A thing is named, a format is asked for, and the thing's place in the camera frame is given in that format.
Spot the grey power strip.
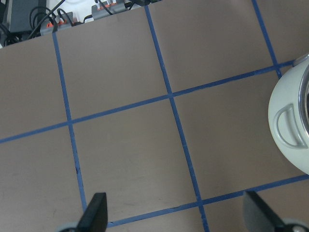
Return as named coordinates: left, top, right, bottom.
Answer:
left=40, top=11, right=75, bottom=36

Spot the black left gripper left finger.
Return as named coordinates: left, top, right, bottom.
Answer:
left=56, top=192, right=108, bottom=232

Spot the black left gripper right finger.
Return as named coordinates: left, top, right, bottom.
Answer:
left=242, top=190, right=309, bottom=232

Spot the black power adapter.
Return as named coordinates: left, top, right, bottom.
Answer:
left=7, top=0, right=46, bottom=33

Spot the pale green cooking pot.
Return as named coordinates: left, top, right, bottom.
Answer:
left=268, top=54, right=309, bottom=174

